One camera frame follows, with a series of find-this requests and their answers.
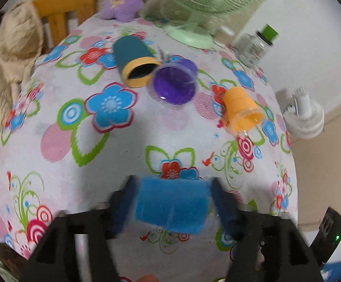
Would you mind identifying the glass jar with green lid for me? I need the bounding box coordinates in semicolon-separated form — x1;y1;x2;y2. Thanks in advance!
236;23;278;68

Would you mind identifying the green table fan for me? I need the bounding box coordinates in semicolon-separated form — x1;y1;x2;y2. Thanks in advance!
146;0;261;49

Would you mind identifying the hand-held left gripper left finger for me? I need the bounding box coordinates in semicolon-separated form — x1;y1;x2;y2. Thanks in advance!
20;176;139;282

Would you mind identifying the small white fan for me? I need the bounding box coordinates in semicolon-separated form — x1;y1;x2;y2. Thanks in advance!
282;87;325;139

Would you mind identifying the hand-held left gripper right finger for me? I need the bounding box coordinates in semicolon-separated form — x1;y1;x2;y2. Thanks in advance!
212;178;324;282

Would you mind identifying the blue cup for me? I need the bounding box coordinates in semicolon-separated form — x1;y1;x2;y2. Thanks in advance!
134;178;213;236

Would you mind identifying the floral tablecloth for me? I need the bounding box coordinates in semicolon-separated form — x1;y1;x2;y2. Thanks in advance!
0;16;300;282

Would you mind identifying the wooden bed headboard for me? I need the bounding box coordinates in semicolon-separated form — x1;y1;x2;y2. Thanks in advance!
32;0;100;50

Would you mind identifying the orange cup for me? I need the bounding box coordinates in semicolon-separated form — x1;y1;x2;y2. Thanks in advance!
222;86;266;133

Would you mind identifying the teal cup with yellow rim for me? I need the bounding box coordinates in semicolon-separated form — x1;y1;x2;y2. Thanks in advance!
113;36;161;89

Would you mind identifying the beige blanket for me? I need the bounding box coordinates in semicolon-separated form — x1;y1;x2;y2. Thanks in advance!
0;0;45;202

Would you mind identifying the purple cup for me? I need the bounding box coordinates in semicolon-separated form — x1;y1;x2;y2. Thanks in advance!
147;58;199;110

